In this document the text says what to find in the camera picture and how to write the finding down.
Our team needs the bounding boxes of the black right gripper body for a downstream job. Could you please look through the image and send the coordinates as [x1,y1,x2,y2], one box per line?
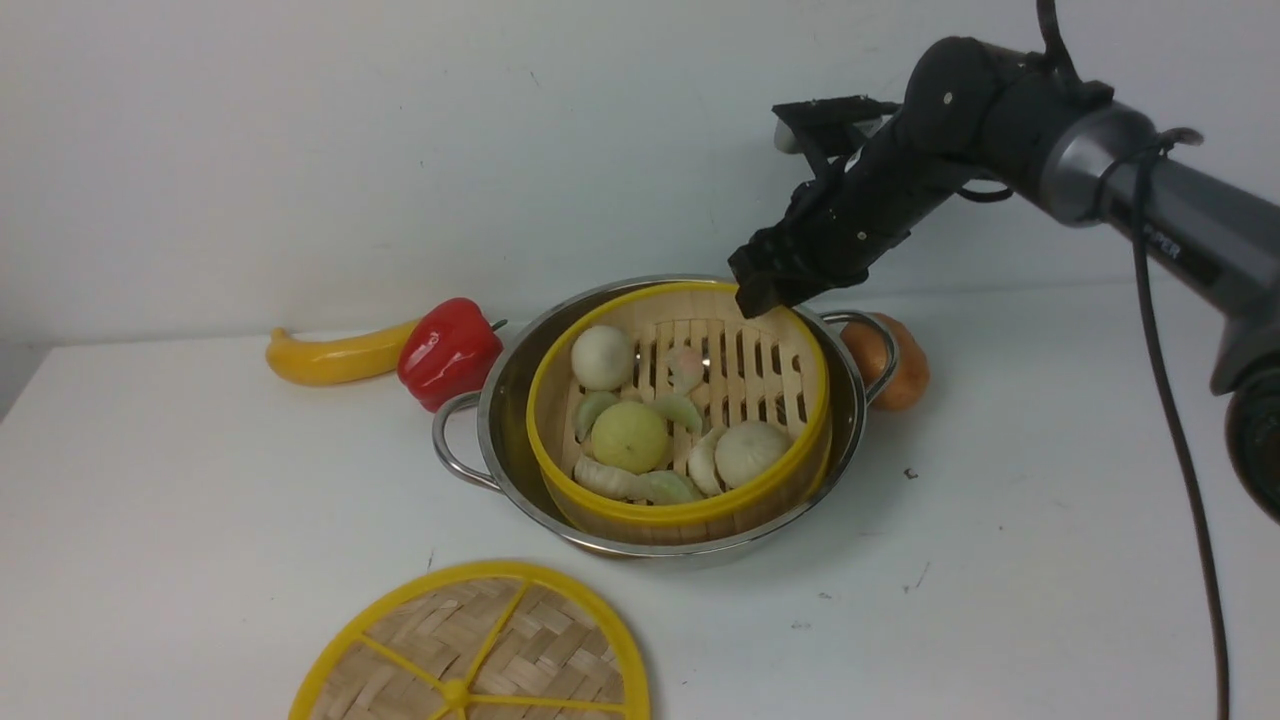
[730,126,961,319]

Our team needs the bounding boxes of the yellow rimmed bamboo steamer basket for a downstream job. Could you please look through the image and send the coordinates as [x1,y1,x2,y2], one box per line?
[524,281,844,546]

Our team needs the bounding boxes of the yellow woven bamboo steamer lid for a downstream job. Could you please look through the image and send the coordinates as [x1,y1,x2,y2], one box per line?
[289,560,653,719]

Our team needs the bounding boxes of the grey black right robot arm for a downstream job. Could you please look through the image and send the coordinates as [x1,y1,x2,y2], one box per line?
[730,37,1279,516]

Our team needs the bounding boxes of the pink shrimp dumpling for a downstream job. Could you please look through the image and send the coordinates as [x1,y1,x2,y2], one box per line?
[666,345,705,396]

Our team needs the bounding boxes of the small green dumpling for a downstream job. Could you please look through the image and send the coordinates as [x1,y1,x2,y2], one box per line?
[649,395,705,437]

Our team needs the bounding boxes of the white pleated bun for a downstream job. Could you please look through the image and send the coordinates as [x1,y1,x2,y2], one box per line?
[714,421,792,489]

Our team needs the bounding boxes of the white round bun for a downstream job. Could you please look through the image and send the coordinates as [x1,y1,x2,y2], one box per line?
[570,325,635,392]

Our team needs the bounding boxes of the yellow-green round bun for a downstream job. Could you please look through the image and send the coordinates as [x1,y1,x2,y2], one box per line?
[590,401,671,474]

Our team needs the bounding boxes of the pale green dumpling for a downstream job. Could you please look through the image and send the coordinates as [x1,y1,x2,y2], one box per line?
[573,391,620,443]

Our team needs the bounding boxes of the pale long dumpling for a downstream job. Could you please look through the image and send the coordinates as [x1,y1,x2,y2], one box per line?
[573,455,705,506]

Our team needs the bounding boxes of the red bell pepper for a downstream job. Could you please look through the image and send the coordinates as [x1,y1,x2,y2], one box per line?
[396,297,506,414]

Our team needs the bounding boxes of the yellow banana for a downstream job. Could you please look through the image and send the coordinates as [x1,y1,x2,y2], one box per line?
[265,320,419,387]

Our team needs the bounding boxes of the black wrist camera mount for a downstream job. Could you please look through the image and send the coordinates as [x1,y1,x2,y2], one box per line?
[771,95,901,176]

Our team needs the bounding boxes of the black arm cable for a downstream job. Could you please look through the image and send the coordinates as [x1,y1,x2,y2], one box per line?
[1036,0,1231,720]

